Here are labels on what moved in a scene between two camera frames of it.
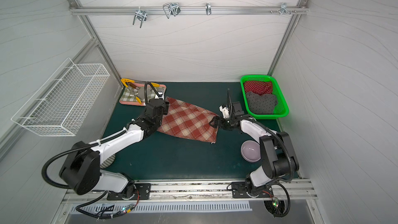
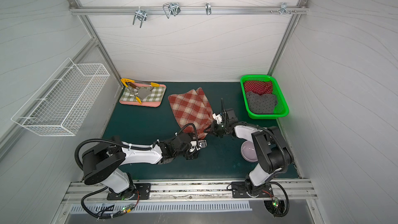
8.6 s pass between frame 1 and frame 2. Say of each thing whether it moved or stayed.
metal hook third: stayed
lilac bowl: stayed
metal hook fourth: stayed
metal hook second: stayed
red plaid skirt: moved
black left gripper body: moved
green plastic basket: stayed
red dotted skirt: stayed
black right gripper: moved
